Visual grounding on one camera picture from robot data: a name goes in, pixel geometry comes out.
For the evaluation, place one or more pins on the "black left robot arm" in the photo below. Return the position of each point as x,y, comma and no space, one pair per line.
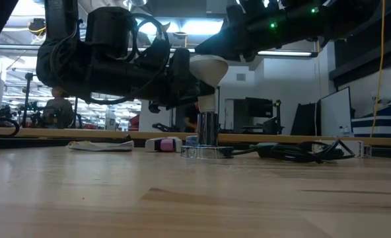
61,20

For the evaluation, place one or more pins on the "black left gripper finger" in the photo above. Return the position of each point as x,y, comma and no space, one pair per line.
200,92

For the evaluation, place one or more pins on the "brown paper notebook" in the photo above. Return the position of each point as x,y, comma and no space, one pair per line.
99,146

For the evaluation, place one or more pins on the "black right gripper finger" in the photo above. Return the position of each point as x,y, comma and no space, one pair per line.
222,48

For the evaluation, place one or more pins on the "black computer monitor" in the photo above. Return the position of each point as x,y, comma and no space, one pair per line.
258,107

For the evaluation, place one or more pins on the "light wooden desk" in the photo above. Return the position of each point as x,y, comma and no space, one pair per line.
50,133

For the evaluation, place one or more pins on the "black aluminium table frame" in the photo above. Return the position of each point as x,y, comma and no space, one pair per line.
17,142

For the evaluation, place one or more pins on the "red background bin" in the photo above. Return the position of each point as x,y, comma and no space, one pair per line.
134,124

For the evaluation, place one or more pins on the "pink white stapler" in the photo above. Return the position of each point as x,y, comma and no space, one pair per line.
165,144

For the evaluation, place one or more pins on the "blue white striped box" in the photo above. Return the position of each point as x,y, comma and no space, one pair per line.
380,122

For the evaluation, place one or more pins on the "white board panel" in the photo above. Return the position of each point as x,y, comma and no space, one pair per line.
335,112

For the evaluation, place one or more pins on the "small white bottle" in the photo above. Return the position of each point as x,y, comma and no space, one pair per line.
347,132
341,131

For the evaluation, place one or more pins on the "black background robot arm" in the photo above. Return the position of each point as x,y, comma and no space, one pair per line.
162,127

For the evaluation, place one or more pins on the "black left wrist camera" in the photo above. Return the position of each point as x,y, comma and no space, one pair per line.
111,33

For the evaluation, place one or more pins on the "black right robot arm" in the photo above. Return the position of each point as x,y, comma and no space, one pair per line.
331,23

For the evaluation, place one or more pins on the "person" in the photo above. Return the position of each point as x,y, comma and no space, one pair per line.
192,115
61,109

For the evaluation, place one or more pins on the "black background frame stand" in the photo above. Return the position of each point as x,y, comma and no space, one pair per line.
27,99

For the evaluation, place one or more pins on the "chrome lamp socket base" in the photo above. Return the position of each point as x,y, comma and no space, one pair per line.
208,129

